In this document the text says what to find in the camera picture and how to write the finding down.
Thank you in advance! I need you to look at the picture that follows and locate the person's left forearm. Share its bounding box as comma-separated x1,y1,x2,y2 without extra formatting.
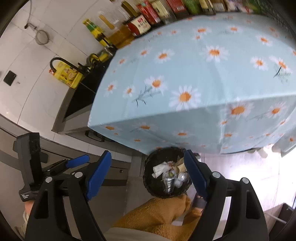
14,210,31,239

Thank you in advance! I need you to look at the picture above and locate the black waste bin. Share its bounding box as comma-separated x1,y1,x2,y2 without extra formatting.
143,147,194,199

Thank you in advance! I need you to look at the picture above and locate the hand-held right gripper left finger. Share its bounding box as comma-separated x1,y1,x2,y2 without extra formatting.
25,150,112,241

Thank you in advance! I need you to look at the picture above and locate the clear bottle red label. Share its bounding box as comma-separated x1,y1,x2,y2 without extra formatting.
165,0,188,13

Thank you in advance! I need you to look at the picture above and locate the grey kitchen cabinet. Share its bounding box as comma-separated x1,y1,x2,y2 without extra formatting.
0,122,142,187

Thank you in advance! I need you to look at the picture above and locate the tan paper cup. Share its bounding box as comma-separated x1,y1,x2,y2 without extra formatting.
172,160,187,173

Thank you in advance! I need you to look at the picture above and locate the black wall socket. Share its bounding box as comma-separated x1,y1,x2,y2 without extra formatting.
3,71,17,85

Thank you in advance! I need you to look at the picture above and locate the yellow dish soap bottle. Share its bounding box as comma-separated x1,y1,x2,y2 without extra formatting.
49,64,84,89

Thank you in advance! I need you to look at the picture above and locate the orange fuzzy sleeve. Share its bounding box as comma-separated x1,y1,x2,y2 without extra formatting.
111,195,204,241

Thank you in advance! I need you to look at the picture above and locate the green label sauce bottle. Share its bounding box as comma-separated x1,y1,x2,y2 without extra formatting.
83,19,112,46

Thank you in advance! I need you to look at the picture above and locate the dark slipper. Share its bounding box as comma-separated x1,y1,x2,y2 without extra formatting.
191,193,206,209

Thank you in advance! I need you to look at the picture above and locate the black faucet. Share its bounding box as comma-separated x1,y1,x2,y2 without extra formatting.
50,57,90,75

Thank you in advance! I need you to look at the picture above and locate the red label dark cap bottle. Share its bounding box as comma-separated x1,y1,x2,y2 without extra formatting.
136,0,162,26

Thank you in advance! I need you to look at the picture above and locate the clear cooking oil jug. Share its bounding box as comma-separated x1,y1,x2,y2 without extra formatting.
97,10,136,49

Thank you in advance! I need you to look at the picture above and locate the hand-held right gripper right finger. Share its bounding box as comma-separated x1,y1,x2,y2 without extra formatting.
184,149,270,241

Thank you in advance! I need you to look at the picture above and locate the green packet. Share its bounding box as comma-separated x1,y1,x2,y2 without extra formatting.
245,0,262,14

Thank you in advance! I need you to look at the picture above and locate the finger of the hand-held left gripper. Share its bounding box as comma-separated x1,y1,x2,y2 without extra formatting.
42,154,91,179

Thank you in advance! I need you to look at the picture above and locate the white crushed paper cup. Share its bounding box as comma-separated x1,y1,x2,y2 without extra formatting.
153,162,172,178

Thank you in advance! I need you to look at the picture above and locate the metal wall strainer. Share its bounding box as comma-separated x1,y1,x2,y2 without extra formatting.
25,23,50,44

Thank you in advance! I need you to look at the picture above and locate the green glass bottle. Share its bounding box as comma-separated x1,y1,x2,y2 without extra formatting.
184,0,202,13

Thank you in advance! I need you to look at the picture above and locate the blue daisy print tablecloth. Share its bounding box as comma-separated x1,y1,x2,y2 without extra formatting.
88,11,296,155

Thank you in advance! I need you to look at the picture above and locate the clear bottle beige label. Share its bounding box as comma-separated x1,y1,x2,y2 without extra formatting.
151,0,176,20

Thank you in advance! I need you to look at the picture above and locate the person's left hand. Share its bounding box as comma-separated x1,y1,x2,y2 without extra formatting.
23,201,35,215

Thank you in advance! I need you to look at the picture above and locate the person's beige top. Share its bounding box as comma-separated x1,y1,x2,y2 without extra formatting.
104,227,163,241

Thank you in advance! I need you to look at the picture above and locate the blue patterned cloth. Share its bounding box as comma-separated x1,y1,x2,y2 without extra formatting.
262,0,296,45

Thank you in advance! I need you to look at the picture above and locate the black sink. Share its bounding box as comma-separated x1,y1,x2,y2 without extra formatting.
63,58,109,119

